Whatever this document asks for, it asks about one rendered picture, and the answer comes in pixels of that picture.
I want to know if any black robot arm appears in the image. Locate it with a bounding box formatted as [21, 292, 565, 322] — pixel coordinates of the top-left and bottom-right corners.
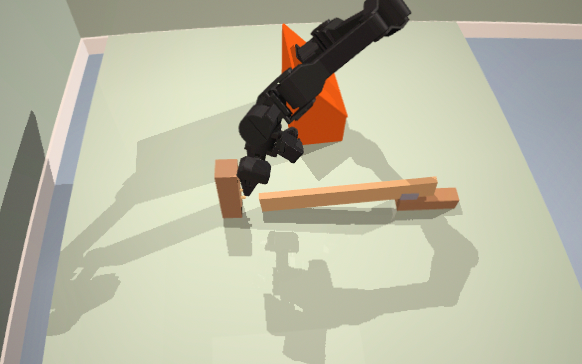
[238, 0, 412, 163]

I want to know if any long brown wooden rail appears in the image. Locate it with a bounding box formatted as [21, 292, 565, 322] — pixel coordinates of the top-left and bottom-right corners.
[259, 176, 438, 212]

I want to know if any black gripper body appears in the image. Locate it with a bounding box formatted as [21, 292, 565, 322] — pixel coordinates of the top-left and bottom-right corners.
[236, 126, 280, 185]

